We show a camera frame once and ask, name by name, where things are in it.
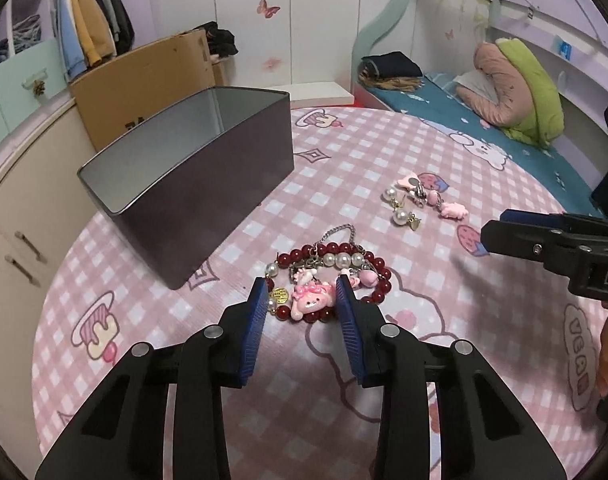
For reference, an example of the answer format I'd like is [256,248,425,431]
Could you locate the pink charm keychain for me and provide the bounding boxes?
[396,172,469,221]

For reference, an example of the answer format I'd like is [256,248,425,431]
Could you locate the red bead bracelet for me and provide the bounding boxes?
[261,223,394,325]

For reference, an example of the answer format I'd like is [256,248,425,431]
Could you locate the pearl earring gold charm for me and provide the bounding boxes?
[392,207,421,231]

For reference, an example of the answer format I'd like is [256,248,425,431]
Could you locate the blue bed mattress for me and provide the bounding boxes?
[366,77,602,218]

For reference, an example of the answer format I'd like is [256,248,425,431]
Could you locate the pink checkered tablecloth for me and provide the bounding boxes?
[32,108,607,479]

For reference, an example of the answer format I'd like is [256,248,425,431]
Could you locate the folded dark clothes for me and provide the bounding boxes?
[357,51,423,92]

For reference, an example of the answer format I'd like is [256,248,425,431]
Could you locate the red storage ottoman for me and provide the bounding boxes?
[290,100,366,110]

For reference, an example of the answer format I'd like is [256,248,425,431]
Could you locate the beige low cabinet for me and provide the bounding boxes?
[0,94,103,430]

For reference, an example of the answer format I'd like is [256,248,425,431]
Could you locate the dark metal tin box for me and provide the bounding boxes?
[78,87,294,289]

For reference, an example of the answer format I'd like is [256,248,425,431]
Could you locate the white ottoman top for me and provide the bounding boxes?
[281,81,355,103]

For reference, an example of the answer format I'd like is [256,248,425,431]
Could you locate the white wardrobe doors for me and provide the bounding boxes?
[150,0,389,89]

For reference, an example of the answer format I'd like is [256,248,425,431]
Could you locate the large cardboard box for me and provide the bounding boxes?
[70,29,215,151]

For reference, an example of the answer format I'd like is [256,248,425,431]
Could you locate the teal drawer cabinet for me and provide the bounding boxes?
[0,38,67,144]

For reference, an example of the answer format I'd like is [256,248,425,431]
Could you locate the black clothes on box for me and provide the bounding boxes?
[195,21,239,61]

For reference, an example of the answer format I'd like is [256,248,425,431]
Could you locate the hanging clothes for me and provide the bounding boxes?
[50,0,136,82]

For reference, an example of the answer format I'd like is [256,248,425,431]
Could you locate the purple cubby shelf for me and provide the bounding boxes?
[0,0,87,80]

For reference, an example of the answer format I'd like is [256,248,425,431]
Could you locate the teal bunk bed frame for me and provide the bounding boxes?
[350,0,608,137]

